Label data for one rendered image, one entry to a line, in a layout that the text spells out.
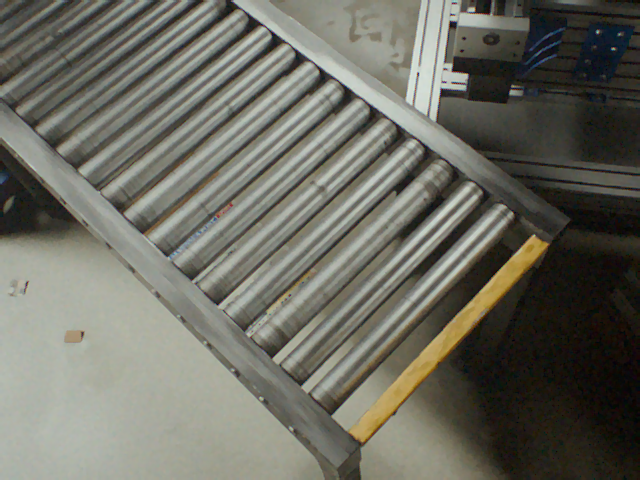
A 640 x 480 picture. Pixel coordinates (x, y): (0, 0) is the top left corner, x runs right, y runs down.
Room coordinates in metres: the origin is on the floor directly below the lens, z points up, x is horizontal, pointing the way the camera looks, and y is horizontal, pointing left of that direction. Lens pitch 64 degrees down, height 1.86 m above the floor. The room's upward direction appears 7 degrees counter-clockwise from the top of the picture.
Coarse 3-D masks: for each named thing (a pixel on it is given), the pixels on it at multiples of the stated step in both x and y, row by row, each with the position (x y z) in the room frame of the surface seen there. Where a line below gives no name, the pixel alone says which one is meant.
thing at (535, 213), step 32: (256, 0) 1.08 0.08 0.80; (288, 32) 0.99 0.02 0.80; (320, 64) 0.90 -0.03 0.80; (352, 64) 0.89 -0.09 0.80; (352, 96) 0.83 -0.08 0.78; (384, 96) 0.81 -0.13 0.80; (416, 128) 0.73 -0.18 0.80; (448, 160) 0.66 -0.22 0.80; (480, 160) 0.65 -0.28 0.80; (448, 192) 0.65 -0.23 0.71; (512, 192) 0.58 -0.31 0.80; (544, 224) 0.51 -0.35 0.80; (544, 256) 0.49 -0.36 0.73
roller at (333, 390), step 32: (480, 224) 0.53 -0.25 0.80; (512, 224) 0.53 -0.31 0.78; (448, 256) 0.48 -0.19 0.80; (480, 256) 0.48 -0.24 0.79; (416, 288) 0.43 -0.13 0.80; (448, 288) 0.43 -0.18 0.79; (384, 320) 0.39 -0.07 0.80; (416, 320) 0.38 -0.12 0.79; (352, 352) 0.34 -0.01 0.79; (384, 352) 0.34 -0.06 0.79; (320, 384) 0.30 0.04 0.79; (352, 384) 0.29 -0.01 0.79
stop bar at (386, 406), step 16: (528, 240) 0.48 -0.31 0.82; (544, 240) 0.48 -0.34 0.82; (528, 256) 0.45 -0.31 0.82; (512, 272) 0.43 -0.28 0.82; (496, 288) 0.41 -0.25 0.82; (480, 304) 0.38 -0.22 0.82; (464, 320) 0.36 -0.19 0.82; (480, 320) 0.36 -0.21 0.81; (448, 336) 0.34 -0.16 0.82; (464, 336) 0.34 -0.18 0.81; (432, 352) 0.32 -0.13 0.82; (448, 352) 0.32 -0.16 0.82; (416, 368) 0.30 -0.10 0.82; (432, 368) 0.30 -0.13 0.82; (400, 384) 0.28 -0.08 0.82; (416, 384) 0.27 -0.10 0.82; (384, 400) 0.26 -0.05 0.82; (400, 400) 0.25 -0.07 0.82; (368, 416) 0.24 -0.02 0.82; (384, 416) 0.23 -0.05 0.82; (352, 432) 0.22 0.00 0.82; (368, 432) 0.22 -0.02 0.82
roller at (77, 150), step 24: (216, 24) 1.04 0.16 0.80; (240, 24) 1.03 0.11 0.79; (192, 48) 0.98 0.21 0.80; (216, 48) 0.99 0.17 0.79; (168, 72) 0.93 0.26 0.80; (192, 72) 0.94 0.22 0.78; (144, 96) 0.88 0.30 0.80; (168, 96) 0.90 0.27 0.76; (96, 120) 0.84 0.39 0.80; (120, 120) 0.84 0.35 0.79; (72, 144) 0.79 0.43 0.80; (96, 144) 0.80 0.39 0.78
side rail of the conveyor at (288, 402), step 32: (0, 128) 0.85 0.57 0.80; (32, 160) 0.77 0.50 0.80; (64, 160) 0.76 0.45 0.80; (64, 192) 0.70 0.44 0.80; (96, 192) 0.69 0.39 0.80; (96, 224) 0.62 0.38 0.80; (128, 224) 0.62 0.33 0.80; (128, 256) 0.55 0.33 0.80; (160, 256) 0.55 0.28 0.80; (160, 288) 0.49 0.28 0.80; (192, 288) 0.48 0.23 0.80; (192, 320) 0.43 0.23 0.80; (224, 320) 0.42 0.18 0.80; (224, 352) 0.37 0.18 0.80; (256, 352) 0.36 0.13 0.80; (256, 384) 0.31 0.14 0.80; (288, 384) 0.30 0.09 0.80; (288, 416) 0.26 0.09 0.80; (320, 416) 0.25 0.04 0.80; (320, 448) 0.21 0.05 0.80; (352, 448) 0.20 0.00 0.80
